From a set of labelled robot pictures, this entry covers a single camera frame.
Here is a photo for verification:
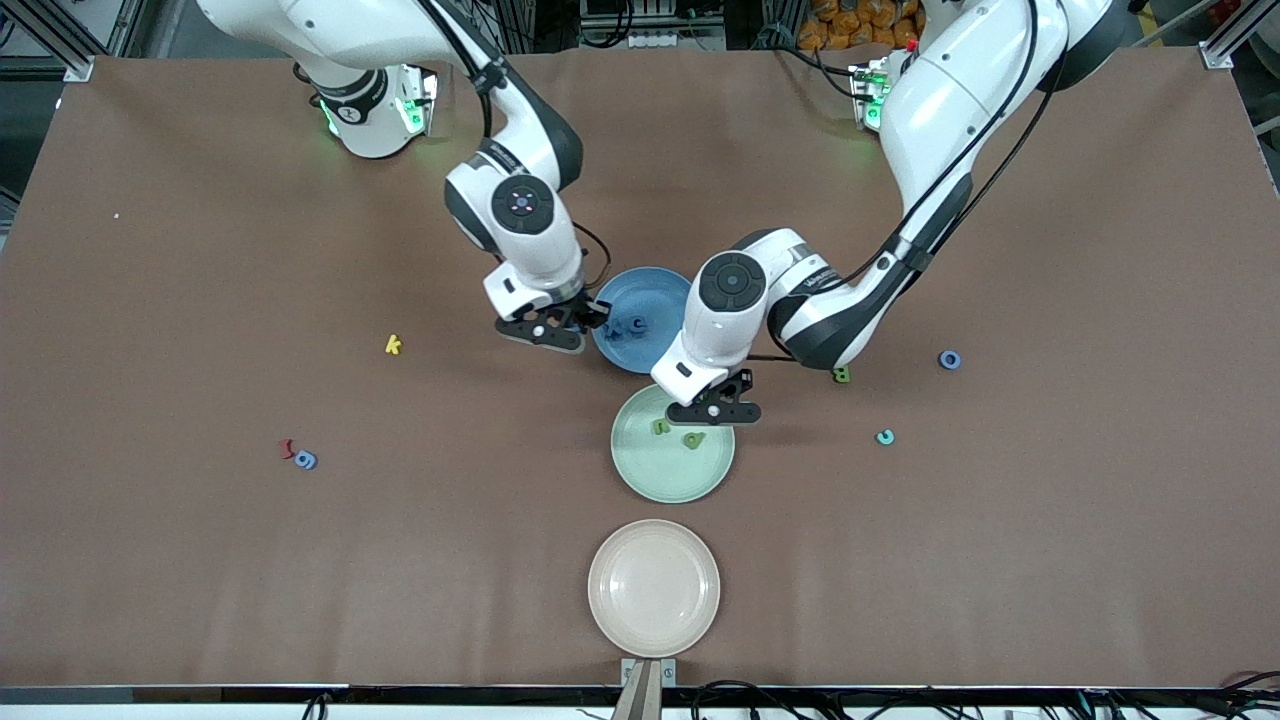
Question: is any pink round plate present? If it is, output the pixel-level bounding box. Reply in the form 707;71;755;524
587;518;722;659

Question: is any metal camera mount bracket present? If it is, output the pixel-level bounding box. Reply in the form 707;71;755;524
620;658;678;720

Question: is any brown table cover sheet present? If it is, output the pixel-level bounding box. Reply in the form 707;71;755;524
0;45;1280;691

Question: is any green round plate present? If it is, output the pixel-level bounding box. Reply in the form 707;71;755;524
610;383;737;504

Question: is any aluminium frame profile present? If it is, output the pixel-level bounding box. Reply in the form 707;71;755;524
1200;0;1280;71
25;0;96;83

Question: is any blue round plate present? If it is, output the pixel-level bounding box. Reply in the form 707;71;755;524
590;266;698;376

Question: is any orange packaged goods pile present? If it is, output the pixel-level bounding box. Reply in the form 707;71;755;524
797;0;919;53

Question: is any metal table edge rail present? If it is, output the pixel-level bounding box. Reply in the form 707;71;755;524
0;685;1280;720

